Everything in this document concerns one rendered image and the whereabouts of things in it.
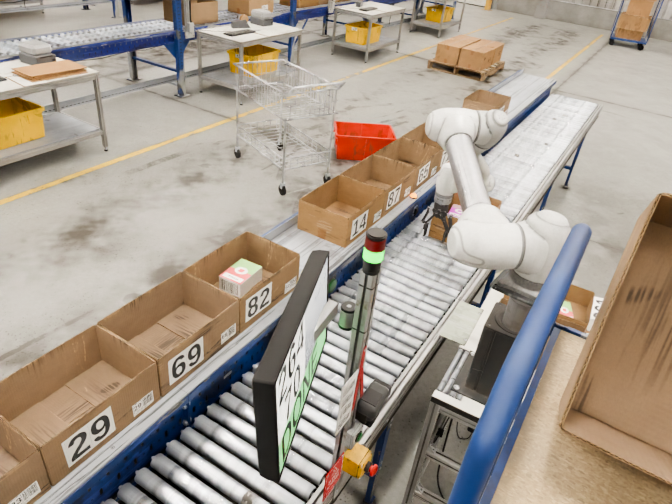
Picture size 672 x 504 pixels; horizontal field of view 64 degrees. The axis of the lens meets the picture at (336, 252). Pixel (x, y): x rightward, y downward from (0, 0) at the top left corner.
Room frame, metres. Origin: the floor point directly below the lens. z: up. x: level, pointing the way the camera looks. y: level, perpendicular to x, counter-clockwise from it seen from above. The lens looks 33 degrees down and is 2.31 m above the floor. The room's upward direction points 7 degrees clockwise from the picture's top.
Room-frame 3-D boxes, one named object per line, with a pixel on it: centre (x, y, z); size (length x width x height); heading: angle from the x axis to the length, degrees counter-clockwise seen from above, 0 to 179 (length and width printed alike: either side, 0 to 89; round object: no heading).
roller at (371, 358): (1.70, -0.11, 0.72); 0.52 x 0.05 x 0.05; 62
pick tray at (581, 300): (2.10, -1.04, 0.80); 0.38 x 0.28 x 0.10; 65
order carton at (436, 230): (2.78, -0.73, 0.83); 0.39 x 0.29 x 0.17; 154
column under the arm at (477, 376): (1.56, -0.68, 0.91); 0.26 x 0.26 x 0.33; 64
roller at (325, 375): (1.52, -0.01, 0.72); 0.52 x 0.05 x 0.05; 62
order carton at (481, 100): (4.56, -1.12, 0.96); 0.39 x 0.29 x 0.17; 152
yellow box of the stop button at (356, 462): (1.10, -0.16, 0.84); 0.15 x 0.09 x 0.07; 152
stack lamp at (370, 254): (1.10, -0.09, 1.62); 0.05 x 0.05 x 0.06
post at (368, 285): (1.09, -0.10, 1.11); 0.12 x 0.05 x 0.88; 152
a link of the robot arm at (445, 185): (2.51, -0.53, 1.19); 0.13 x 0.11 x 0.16; 99
